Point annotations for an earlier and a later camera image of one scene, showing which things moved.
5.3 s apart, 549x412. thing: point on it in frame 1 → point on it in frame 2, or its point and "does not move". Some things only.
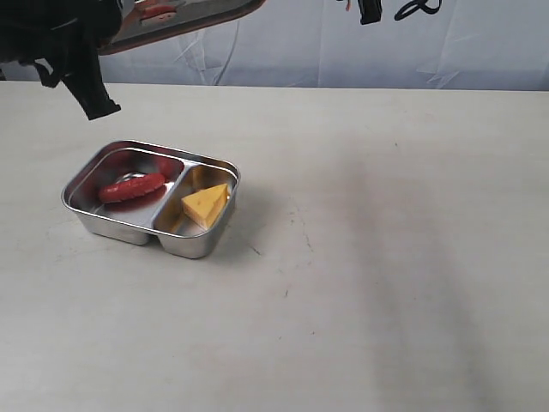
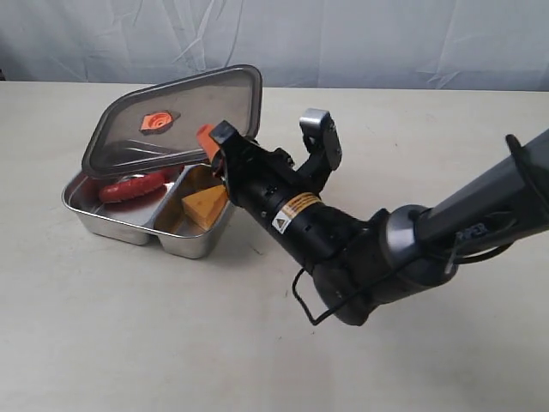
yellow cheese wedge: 205,205 does not move
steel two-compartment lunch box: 135,192 does not move
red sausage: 130,187 does not move
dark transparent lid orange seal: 141,21 → 153,122
